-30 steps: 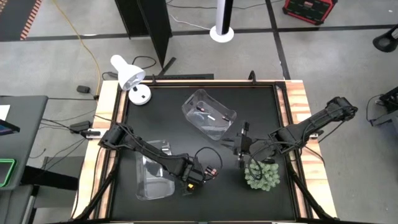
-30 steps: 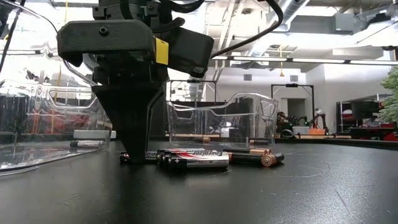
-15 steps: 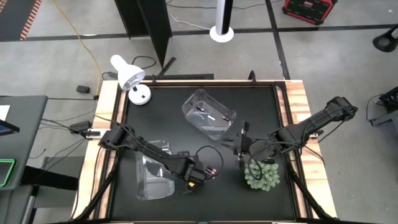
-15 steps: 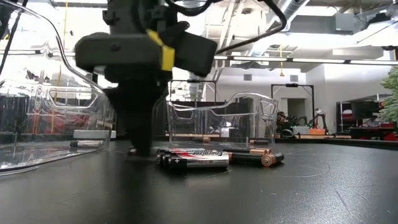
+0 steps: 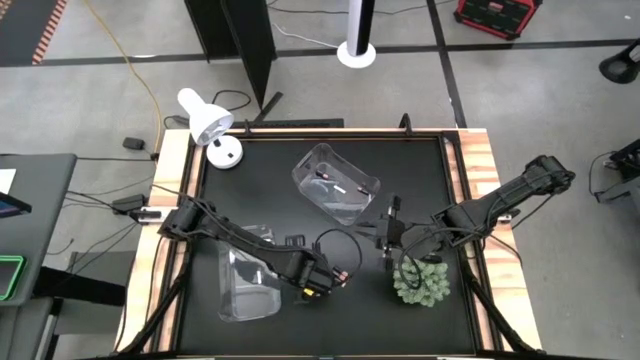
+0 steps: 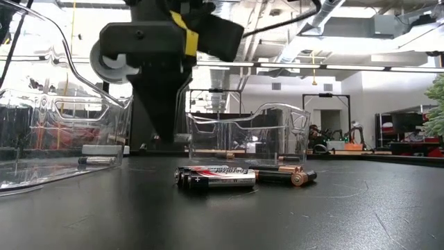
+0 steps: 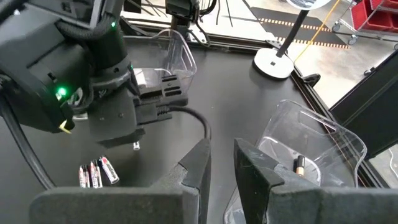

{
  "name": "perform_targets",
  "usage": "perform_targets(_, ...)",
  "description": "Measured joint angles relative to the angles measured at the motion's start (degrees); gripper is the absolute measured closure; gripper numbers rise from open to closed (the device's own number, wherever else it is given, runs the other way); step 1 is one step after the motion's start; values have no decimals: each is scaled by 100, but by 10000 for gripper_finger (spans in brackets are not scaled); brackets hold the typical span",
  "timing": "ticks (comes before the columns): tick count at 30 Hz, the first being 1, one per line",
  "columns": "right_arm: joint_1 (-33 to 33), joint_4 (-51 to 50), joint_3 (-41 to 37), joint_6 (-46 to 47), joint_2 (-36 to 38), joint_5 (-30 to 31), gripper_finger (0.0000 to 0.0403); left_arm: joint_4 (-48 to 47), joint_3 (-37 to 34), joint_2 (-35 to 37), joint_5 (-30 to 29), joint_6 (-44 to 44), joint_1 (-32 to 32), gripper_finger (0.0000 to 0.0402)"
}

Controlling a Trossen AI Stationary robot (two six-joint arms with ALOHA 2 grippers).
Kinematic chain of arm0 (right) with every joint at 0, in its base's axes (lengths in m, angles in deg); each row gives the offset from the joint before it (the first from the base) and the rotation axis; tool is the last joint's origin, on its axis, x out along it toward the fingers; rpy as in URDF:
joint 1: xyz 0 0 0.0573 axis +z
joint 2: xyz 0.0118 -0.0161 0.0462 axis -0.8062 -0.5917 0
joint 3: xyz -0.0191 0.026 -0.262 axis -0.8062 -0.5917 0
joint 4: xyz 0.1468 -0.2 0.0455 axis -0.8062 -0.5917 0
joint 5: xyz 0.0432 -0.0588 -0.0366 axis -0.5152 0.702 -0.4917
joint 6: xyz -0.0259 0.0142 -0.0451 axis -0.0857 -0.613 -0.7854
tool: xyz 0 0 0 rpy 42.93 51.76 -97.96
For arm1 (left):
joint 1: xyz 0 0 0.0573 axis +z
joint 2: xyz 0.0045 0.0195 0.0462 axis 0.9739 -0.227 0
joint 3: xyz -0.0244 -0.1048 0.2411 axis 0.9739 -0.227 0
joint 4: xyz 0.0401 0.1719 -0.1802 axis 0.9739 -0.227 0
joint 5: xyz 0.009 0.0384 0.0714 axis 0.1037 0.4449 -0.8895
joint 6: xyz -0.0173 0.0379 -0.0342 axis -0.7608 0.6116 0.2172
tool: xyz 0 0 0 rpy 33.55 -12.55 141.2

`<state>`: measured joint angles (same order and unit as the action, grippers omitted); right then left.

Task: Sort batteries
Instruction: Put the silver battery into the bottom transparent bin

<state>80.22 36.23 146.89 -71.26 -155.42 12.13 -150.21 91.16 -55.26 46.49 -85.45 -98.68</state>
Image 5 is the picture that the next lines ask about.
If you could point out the grey metal cart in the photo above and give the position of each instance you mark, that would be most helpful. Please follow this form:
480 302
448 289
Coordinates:
22 330

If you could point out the green artificial succulent plant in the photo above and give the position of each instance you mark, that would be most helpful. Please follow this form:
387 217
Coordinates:
425 285

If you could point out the grey desk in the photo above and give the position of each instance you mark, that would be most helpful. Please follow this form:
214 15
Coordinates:
40 225

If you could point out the black mat orange striped edge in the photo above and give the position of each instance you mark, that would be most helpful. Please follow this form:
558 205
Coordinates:
25 30

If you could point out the green framed device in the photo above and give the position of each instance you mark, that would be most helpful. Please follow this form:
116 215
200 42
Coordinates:
7 277

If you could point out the black copper battery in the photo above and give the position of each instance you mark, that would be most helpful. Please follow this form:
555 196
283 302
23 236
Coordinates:
342 273
363 190
322 175
343 279

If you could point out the black equipment stand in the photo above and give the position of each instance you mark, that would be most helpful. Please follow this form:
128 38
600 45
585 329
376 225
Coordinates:
627 160

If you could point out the black stool base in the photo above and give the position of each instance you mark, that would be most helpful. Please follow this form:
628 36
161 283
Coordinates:
620 67

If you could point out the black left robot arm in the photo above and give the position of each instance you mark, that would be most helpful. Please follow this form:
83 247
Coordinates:
240 240

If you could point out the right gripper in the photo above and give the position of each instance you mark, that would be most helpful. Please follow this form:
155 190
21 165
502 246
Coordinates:
400 232

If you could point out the white black pole stand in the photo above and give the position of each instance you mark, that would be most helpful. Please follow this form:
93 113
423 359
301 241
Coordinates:
356 55

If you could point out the dark tablet screen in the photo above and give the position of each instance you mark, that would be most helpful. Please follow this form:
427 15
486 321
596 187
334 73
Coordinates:
12 206

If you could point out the clear plastic bin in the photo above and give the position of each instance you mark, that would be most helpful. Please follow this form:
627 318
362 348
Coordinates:
250 305
345 210

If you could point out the red black tool case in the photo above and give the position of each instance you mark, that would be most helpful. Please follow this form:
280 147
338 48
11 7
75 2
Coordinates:
495 17

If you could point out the black partition panel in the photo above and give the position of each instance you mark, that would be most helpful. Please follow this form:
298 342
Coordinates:
240 40

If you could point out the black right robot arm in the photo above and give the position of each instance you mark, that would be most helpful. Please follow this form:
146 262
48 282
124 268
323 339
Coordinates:
500 197

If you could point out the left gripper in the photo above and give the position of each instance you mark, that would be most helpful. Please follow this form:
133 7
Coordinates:
312 272

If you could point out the small black power adapter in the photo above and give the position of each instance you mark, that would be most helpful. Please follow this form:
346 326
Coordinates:
134 144

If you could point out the white desk lamp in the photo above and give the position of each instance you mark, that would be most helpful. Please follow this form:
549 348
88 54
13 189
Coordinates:
207 117

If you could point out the white paper sheet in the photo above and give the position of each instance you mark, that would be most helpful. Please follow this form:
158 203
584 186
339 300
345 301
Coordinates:
6 181

